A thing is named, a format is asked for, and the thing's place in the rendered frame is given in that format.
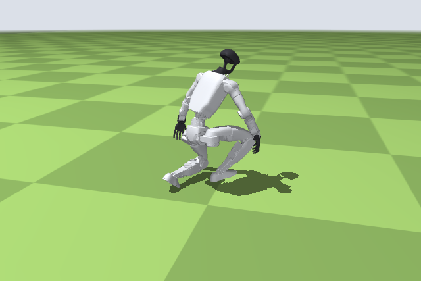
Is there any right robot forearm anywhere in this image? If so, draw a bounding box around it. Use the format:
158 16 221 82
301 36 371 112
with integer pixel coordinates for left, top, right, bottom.
244 107 260 138

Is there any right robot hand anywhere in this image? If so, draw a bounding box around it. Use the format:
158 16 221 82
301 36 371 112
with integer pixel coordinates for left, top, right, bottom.
252 135 261 154

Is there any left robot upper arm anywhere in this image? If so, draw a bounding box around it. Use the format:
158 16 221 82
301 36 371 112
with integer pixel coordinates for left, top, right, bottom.
186 73 204 103

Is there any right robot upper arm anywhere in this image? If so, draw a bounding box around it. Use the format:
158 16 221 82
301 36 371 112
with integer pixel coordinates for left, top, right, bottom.
222 79 251 119

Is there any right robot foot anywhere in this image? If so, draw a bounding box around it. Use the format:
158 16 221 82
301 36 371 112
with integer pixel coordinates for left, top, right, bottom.
210 170 237 182

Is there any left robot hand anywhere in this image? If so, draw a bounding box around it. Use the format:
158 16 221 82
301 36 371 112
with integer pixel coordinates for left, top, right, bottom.
174 115 186 140

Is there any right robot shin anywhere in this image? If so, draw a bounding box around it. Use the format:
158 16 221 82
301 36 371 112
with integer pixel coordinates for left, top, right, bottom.
216 137 255 174

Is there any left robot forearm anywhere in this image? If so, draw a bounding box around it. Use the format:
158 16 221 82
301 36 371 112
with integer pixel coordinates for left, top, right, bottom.
179 98 189 121

